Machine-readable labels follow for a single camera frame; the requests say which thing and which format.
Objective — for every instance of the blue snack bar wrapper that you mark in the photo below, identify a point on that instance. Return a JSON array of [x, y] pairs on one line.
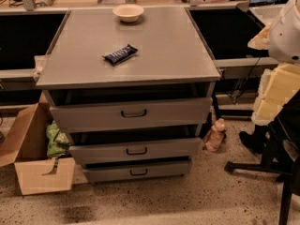
[[121, 55]]

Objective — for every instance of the grey top drawer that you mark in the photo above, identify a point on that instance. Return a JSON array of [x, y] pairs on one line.
[[136, 114]]

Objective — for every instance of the grey drawer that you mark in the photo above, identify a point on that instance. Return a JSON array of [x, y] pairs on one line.
[[136, 114], [142, 171], [130, 151]]

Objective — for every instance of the open cardboard box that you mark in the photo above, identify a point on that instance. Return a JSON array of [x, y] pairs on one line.
[[25, 147]]

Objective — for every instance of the white ceramic bowl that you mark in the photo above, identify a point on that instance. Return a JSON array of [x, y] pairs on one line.
[[128, 13]]

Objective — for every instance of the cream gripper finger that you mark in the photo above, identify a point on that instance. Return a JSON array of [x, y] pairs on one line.
[[261, 40]]

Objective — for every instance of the grey drawer cabinet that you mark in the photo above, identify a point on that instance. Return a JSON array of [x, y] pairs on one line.
[[171, 63]]

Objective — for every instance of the grey bottom drawer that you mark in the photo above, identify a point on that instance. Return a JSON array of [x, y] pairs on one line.
[[142, 171]]

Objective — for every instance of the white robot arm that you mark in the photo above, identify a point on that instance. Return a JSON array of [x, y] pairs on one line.
[[281, 37]]

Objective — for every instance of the black office chair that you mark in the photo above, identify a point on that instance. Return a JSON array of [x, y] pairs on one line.
[[280, 154]]

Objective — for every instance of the green chip bag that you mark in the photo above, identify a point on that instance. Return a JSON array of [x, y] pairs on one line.
[[58, 143]]

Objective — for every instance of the black shoe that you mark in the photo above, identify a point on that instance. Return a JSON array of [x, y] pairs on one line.
[[255, 141]]

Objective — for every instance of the grey middle drawer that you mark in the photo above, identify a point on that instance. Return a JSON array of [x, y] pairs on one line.
[[130, 151]]

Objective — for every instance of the plastic bottle on floor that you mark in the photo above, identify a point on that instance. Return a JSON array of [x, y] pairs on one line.
[[215, 135]]

